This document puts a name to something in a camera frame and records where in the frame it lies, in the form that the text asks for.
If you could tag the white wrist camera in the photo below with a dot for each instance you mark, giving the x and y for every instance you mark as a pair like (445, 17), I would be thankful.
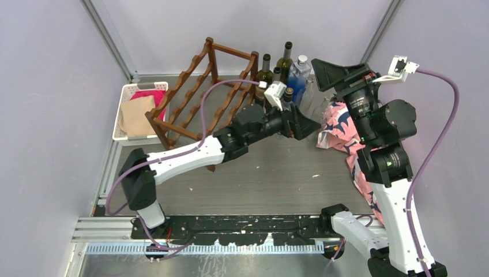
(398, 71)
(273, 93)

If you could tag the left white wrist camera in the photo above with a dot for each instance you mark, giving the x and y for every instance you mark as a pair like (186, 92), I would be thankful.
(273, 93)

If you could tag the beige cloth in basket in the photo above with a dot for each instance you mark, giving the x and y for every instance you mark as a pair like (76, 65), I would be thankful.
(134, 121)

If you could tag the white slotted cable duct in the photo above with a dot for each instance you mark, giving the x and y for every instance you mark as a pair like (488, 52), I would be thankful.
(268, 247)

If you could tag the blue clear square bottle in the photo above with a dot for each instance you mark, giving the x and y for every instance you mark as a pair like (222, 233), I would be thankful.
(299, 73)

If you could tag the dark wine bottle cream label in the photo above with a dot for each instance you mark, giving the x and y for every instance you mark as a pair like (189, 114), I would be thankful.
(276, 74)

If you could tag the dark green wine bottle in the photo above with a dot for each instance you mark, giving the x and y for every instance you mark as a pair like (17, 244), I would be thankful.
(264, 75)

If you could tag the clear slim glass bottle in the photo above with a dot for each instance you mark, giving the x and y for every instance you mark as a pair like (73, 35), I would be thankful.
(318, 109)

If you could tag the olive green wine bottle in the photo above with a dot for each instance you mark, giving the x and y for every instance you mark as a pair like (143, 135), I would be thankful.
(285, 62)

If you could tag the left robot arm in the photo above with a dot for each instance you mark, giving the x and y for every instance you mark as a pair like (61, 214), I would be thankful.
(141, 172)

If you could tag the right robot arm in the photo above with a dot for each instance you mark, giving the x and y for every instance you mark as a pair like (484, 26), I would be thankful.
(386, 166)

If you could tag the pink shark print cloth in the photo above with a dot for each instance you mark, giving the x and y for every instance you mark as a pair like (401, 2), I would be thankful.
(338, 132)

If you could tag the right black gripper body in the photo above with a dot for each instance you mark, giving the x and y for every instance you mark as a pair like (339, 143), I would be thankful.
(361, 77)

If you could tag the brown wooden wine rack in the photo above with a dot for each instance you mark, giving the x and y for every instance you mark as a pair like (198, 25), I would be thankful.
(163, 118)

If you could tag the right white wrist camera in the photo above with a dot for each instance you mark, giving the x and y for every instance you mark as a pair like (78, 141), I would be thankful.
(398, 71)

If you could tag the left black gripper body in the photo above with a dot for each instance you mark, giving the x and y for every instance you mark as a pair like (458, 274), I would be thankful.
(287, 126)

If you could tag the clear tapered glass bottle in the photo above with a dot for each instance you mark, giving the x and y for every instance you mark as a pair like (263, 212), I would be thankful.
(307, 96)

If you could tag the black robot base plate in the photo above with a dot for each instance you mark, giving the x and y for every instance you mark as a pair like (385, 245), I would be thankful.
(245, 230)

